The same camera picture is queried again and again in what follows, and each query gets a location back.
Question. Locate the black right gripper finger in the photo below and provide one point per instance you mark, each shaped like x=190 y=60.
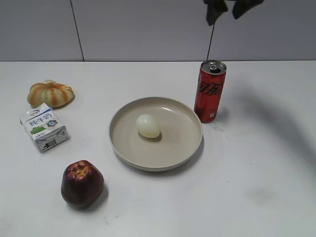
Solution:
x=242 y=6

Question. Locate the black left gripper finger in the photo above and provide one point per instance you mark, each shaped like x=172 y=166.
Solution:
x=215 y=8

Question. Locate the white egg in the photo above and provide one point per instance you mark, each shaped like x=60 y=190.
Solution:
x=147 y=126

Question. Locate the beige round plate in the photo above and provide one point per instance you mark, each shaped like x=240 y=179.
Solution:
x=180 y=138

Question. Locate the red cola can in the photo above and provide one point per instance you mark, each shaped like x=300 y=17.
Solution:
x=210 y=85

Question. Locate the striped bread bun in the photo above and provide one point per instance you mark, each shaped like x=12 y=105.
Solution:
x=51 y=93

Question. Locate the white milk carton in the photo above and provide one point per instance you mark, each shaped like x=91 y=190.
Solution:
x=44 y=127

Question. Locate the dark red apple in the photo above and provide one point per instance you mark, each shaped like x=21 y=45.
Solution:
x=82 y=184

